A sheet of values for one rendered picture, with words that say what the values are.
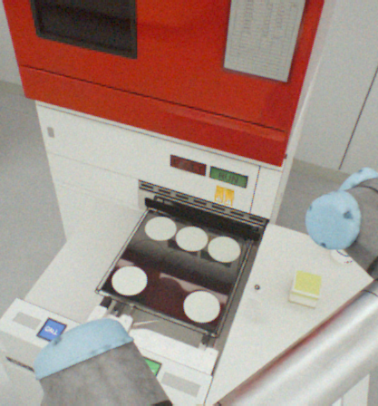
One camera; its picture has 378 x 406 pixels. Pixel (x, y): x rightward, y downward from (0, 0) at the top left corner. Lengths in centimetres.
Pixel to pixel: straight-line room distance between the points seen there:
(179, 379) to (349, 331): 64
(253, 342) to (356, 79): 191
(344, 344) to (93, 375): 27
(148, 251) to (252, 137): 49
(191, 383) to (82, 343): 61
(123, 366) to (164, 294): 79
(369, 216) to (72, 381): 41
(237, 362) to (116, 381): 66
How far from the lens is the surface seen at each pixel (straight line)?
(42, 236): 268
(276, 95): 108
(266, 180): 130
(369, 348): 54
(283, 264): 131
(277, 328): 119
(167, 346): 123
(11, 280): 252
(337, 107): 285
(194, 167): 134
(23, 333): 120
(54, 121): 152
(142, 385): 51
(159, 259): 135
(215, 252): 138
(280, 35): 101
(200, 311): 126
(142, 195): 151
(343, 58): 270
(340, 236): 60
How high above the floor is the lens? 198
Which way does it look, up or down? 45 degrees down
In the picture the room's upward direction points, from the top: 3 degrees clockwise
